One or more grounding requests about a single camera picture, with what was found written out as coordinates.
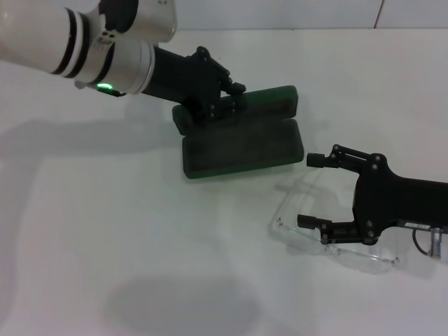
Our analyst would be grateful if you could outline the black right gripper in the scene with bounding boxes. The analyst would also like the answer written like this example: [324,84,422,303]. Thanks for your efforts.
[296,143,448,246]

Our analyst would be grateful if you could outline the right arm cable with plug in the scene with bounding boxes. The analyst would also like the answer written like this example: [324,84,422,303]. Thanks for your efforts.
[412,225,448,258]

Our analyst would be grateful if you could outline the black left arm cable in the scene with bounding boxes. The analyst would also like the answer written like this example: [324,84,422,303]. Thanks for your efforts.
[97,86,123,98]

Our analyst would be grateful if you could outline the green glasses case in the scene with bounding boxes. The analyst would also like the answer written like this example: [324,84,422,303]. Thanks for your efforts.
[171,85,305,181]

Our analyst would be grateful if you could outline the clear white glasses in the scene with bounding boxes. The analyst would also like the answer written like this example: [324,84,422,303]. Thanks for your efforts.
[267,174,403,276]

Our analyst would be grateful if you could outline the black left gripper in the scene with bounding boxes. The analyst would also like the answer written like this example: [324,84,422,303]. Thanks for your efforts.
[141,45,248,125]

